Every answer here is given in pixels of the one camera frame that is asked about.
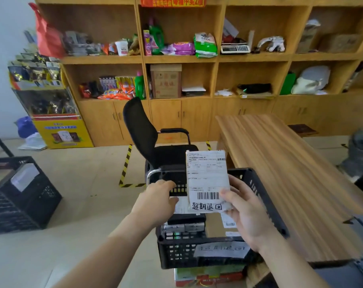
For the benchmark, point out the pink packet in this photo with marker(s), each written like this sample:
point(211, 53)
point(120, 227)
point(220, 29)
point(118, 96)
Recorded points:
point(147, 43)

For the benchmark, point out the small white box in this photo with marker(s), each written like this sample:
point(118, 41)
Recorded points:
point(174, 227)
point(195, 227)

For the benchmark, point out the person's left forearm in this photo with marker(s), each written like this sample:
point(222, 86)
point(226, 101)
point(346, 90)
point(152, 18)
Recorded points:
point(103, 257)

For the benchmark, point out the white figurine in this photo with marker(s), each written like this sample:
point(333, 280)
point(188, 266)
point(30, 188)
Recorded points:
point(273, 44)

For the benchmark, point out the brown cardboard box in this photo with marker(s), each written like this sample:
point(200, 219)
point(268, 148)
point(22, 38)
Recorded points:
point(214, 224)
point(207, 170)

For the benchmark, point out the wooden wall cabinet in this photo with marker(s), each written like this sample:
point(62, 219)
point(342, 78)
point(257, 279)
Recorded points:
point(199, 116)

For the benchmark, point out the handwritten white paper label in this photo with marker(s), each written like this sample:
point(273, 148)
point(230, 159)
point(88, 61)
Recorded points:
point(222, 249)

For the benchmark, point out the yellow display stand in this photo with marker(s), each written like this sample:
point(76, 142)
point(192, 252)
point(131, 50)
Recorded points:
point(61, 133)

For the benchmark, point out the white electronic scale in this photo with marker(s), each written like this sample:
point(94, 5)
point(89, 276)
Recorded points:
point(235, 48)

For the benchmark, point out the small flat cardboard carton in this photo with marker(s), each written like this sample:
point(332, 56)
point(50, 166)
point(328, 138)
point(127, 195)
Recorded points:
point(340, 43)

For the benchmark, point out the dark brown flat case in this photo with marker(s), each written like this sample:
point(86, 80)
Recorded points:
point(303, 129)

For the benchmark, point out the black yellow bundle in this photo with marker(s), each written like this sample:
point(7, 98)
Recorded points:
point(255, 88)

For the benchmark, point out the red yellow banner strip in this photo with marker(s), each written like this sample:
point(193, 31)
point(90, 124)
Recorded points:
point(172, 1)

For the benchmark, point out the upright cardboard carton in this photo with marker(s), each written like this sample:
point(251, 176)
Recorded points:
point(166, 82)

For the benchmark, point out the green red printed carton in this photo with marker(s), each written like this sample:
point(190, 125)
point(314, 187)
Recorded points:
point(208, 274)

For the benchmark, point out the tall brown carton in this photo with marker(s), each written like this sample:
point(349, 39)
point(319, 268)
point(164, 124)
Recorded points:
point(307, 37)

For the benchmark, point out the wooden desk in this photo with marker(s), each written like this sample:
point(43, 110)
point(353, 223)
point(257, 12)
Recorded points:
point(289, 164)

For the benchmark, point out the person's right hand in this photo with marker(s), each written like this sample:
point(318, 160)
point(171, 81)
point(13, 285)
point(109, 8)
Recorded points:
point(253, 221)

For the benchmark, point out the white plastic bag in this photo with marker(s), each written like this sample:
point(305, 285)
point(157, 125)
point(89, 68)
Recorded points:
point(34, 143)

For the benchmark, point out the blue bag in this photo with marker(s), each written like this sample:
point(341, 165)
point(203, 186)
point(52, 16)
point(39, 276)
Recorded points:
point(27, 127)

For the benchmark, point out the white cloth bag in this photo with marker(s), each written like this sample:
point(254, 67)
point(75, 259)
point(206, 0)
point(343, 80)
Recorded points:
point(310, 80)

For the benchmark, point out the person's left hand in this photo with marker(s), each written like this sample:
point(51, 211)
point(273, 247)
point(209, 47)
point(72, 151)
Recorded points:
point(154, 206)

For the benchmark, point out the black box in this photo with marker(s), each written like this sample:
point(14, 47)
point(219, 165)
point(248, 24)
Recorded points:
point(187, 218)

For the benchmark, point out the black bottle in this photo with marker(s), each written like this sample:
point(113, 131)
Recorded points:
point(354, 76)

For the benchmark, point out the purple packets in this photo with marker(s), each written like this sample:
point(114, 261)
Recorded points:
point(181, 48)

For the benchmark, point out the green bottle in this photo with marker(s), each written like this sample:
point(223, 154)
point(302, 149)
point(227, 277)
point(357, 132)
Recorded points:
point(140, 86)

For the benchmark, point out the pile of red snack packets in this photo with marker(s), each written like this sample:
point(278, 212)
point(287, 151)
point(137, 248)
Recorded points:
point(115, 92)

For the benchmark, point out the tall green packet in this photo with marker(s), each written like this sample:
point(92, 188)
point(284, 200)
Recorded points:
point(157, 37)

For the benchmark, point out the green white bag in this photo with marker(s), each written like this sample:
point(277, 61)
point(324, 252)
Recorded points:
point(205, 46)

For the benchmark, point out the black mesh office chair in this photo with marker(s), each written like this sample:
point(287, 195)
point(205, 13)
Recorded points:
point(139, 128)

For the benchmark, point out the white crumpled paper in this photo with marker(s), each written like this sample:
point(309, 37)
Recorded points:
point(223, 93)

